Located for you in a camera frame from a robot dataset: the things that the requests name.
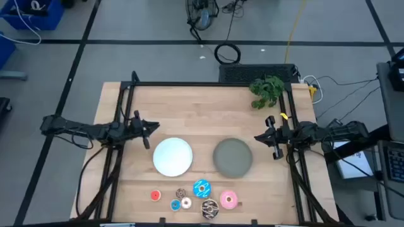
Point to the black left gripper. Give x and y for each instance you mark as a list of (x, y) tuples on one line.
[(146, 143)]

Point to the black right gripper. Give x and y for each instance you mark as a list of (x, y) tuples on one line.
[(277, 154)]

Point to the small red iced donut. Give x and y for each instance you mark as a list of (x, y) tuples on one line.
[(152, 193)]

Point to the small chocolate sprinkle donut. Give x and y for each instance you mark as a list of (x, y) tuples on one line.
[(178, 190)]

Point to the large pink iced donut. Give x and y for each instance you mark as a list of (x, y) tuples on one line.
[(224, 203)]

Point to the large blue iced donut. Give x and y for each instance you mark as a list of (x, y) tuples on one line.
[(198, 192)]

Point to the small blue iced donut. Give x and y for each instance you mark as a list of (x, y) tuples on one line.
[(172, 208)]

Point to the small white sprinkle donut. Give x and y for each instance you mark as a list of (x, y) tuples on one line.
[(183, 206)]

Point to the large chocolate iced donut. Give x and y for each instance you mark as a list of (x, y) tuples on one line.
[(205, 205)]

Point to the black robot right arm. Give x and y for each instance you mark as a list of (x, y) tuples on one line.
[(347, 130)]

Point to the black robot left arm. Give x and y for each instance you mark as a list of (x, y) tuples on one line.
[(79, 129)]

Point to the yellow tag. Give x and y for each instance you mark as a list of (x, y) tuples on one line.
[(284, 116)]

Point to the white round plate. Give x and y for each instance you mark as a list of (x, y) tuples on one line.
[(172, 157)]

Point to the grey round plate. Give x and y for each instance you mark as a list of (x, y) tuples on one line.
[(232, 157)]

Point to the green potted plant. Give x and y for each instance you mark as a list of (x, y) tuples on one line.
[(268, 89)]

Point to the yellow plug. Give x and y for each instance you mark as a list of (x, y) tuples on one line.
[(312, 91)]

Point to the black computer case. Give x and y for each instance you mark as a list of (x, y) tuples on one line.
[(252, 73)]

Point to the black power adapter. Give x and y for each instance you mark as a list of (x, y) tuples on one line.
[(334, 123)]

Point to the white paper box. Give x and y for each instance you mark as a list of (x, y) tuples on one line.
[(350, 167)]

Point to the black desk beam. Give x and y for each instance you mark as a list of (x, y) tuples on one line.
[(377, 136)]

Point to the black floor fan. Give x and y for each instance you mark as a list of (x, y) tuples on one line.
[(202, 17)]

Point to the black caster wheel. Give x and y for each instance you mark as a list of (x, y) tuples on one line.
[(371, 217)]

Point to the black keyboard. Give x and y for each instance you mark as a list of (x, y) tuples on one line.
[(396, 164)]

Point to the black desk monitor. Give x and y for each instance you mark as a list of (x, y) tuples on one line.
[(397, 75)]

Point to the grey desk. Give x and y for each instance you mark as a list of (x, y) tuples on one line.
[(397, 201)]

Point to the grey metal bar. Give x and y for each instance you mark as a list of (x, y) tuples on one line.
[(12, 75)]

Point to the blue plastic bin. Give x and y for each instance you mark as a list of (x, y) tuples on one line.
[(6, 50), (50, 19)]

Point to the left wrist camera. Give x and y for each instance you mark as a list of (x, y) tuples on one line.
[(135, 125)]

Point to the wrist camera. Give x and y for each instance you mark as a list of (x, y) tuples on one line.
[(135, 125), (283, 134)]

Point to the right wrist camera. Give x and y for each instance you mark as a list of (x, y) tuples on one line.
[(283, 134)]

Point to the black metal table frame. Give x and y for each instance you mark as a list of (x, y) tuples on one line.
[(189, 84)]

